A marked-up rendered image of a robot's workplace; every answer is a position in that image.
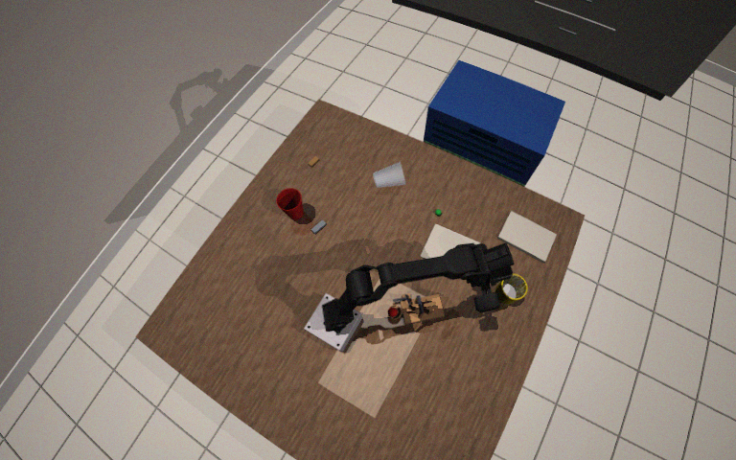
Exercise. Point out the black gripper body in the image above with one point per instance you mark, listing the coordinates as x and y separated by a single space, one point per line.
486 301

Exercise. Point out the yellow mug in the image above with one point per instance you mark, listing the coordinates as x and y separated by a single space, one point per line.
510 290

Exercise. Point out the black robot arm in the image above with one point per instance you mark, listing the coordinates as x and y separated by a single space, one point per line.
465 261

